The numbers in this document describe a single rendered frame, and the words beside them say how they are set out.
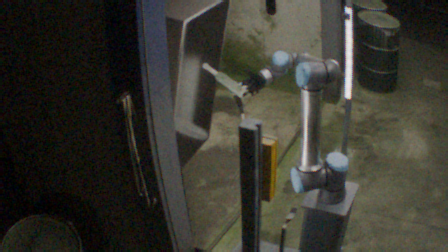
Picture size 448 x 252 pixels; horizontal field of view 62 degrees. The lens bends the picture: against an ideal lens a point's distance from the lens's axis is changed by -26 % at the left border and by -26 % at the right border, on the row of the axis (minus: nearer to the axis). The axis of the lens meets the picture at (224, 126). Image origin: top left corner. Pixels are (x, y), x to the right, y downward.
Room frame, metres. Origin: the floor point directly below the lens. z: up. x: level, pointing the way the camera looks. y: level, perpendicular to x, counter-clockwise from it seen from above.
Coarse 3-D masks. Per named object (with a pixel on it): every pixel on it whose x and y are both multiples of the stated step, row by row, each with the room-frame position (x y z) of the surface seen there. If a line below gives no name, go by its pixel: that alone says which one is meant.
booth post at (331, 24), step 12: (324, 0) 4.15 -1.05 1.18; (336, 0) 4.09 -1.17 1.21; (324, 12) 4.15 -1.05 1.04; (336, 12) 4.08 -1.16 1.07; (324, 24) 4.15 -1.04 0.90; (336, 24) 4.08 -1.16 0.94; (324, 36) 4.15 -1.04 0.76; (336, 36) 4.09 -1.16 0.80; (324, 48) 4.16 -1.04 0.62; (336, 48) 4.09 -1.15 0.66; (336, 60) 4.09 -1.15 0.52; (324, 84) 4.16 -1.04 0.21; (336, 84) 4.08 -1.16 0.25; (324, 96) 4.15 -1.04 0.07; (336, 96) 4.08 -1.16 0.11
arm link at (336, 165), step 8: (328, 160) 2.01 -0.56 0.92; (336, 160) 2.01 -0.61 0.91; (344, 160) 2.01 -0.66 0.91; (328, 168) 1.98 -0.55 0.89; (336, 168) 1.95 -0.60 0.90; (344, 168) 1.96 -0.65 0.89; (328, 176) 1.95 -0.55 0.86; (336, 176) 1.95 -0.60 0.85; (344, 176) 1.96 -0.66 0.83; (328, 184) 1.94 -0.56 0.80; (336, 184) 1.95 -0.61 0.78; (344, 184) 1.98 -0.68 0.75
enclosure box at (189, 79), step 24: (168, 0) 2.63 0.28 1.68; (192, 0) 2.65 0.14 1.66; (216, 0) 2.68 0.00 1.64; (168, 24) 2.38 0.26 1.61; (192, 24) 3.01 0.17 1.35; (216, 24) 2.92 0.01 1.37; (168, 48) 2.39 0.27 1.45; (192, 48) 3.01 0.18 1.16; (216, 48) 2.93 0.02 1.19; (192, 72) 3.02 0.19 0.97; (192, 96) 3.03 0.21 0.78; (192, 120) 3.03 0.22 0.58; (192, 144) 2.89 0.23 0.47
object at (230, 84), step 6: (204, 66) 2.79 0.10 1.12; (216, 72) 2.68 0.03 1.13; (222, 72) 2.65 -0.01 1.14; (216, 78) 2.63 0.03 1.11; (222, 78) 2.58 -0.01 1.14; (228, 78) 2.56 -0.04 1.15; (222, 84) 2.58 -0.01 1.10; (228, 84) 2.50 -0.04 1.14; (234, 84) 2.48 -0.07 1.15; (234, 90) 2.44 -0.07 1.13; (240, 90) 2.40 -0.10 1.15; (246, 90) 2.40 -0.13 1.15; (234, 96) 2.49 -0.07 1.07; (240, 96) 2.39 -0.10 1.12; (246, 96) 2.39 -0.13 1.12; (240, 102) 2.49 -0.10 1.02; (240, 108) 2.49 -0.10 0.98
